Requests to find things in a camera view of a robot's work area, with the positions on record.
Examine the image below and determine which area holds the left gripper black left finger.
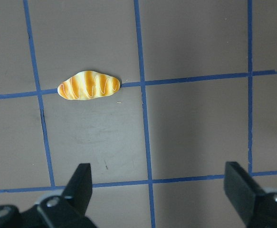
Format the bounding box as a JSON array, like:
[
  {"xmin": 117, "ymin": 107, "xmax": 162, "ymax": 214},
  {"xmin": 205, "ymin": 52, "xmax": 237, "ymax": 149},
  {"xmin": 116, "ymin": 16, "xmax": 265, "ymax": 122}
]
[{"xmin": 0, "ymin": 163, "xmax": 96, "ymax": 228}]

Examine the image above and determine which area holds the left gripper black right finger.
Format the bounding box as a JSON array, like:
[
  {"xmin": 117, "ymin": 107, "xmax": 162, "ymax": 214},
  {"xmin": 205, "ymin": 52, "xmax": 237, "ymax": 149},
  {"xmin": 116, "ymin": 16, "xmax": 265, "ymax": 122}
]
[{"xmin": 224, "ymin": 161, "xmax": 277, "ymax": 228}]

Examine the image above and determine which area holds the toy bread with orange stripes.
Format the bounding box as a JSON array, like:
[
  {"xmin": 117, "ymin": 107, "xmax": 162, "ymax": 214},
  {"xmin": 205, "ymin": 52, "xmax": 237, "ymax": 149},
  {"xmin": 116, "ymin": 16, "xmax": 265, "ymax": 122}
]
[{"xmin": 57, "ymin": 71, "xmax": 121, "ymax": 101}]

